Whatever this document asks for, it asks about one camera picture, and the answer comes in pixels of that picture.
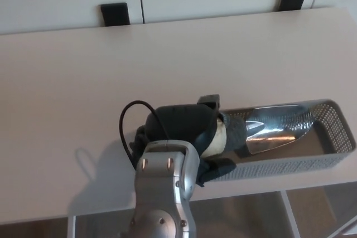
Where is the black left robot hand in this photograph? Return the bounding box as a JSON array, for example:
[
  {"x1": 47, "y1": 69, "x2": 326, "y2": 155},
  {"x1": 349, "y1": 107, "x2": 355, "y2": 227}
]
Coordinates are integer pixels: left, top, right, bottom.
[{"x1": 129, "y1": 93, "x2": 238, "y2": 187}]

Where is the metal shovel with handle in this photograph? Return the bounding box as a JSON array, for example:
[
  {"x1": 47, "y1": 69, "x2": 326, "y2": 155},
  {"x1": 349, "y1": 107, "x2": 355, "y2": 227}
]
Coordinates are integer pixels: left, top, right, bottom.
[{"x1": 202, "y1": 103, "x2": 319, "y2": 159}]

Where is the white desk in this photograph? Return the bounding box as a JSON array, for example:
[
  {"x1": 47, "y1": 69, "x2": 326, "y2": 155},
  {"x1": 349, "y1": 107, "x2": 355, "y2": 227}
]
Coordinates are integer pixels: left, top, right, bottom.
[{"x1": 0, "y1": 7, "x2": 357, "y2": 238}]

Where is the grey perforated plastic basket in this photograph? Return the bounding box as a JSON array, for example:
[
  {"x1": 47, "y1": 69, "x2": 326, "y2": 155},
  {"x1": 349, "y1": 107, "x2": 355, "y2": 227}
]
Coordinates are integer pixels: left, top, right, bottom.
[{"x1": 209, "y1": 98, "x2": 357, "y2": 186}]

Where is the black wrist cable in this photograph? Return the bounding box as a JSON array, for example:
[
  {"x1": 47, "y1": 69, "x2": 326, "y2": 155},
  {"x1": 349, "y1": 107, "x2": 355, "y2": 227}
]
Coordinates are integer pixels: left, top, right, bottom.
[{"x1": 119, "y1": 100, "x2": 171, "y2": 171}]

